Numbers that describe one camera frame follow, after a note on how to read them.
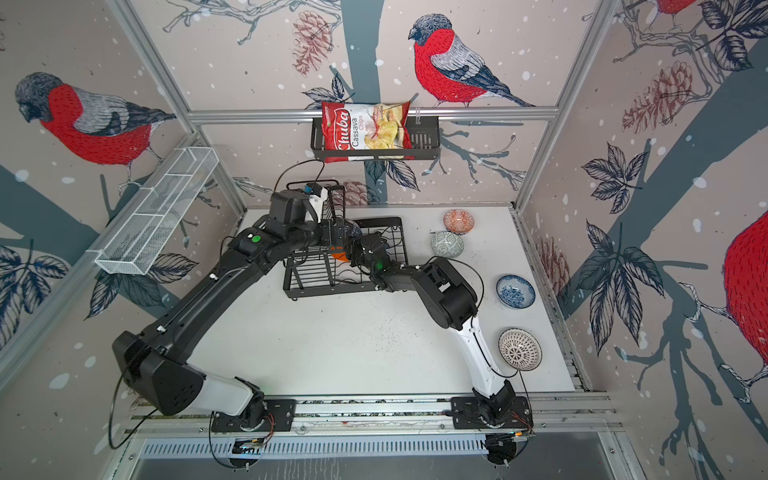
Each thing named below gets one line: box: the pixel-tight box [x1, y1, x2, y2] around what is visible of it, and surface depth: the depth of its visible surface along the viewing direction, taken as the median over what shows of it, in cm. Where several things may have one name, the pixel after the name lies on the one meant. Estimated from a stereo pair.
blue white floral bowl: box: [496, 274, 536, 309], surface depth 96 cm
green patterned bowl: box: [430, 231, 465, 258], surface depth 109 cm
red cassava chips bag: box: [322, 101, 414, 163], surface depth 90 cm
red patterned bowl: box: [443, 209, 475, 235], surface depth 116 cm
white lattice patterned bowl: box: [498, 327, 543, 372], surface depth 84 cm
